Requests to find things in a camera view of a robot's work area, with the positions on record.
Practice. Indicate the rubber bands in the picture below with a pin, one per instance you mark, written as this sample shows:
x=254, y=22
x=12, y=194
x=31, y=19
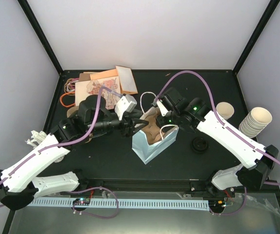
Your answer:
x=69, y=90

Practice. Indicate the light blue cable duct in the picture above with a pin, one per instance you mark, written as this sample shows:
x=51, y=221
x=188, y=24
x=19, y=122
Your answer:
x=199, y=205

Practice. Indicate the single brown pulp cup carrier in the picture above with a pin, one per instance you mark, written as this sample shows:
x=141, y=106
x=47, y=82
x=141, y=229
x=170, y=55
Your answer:
x=152, y=130

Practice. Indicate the brown cardboard sleeve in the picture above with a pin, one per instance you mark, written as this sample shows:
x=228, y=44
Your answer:
x=85, y=76

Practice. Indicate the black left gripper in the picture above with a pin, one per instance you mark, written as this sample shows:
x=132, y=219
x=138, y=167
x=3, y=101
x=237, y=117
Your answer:
x=128, y=128

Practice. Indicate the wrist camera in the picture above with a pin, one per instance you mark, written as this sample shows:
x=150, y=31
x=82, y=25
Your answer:
x=126, y=103
x=157, y=103

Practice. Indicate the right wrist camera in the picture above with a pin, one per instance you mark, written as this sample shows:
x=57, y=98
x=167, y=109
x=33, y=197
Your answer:
x=157, y=103

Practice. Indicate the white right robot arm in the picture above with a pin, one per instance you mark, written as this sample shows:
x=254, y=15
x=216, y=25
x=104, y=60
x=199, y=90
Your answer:
x=195, y=115

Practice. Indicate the light blue paper bag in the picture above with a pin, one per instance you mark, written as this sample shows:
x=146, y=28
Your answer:
x=148, y=152

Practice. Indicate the single white paper cup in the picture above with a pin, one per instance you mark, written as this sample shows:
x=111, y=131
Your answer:
x=225, y=110

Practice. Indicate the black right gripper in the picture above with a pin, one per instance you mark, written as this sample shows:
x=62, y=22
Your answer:
x=159, y=120

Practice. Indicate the white plastic cutlery pile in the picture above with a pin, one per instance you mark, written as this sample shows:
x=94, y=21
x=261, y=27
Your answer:
x=39, y=141

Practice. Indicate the stack of white paper cups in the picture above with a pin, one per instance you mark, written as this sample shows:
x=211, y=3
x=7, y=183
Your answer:
x=256, y=120

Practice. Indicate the black cup lid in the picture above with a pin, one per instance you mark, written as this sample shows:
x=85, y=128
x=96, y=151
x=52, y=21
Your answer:
x=199, y=145

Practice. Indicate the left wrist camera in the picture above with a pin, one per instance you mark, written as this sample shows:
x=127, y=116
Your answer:
x=126, y=103

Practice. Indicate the illustrated greeting card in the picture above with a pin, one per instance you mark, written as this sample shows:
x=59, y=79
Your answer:
x=83, y=89

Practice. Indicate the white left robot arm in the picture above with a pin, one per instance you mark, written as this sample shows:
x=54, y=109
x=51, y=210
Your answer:
x=20, y=184

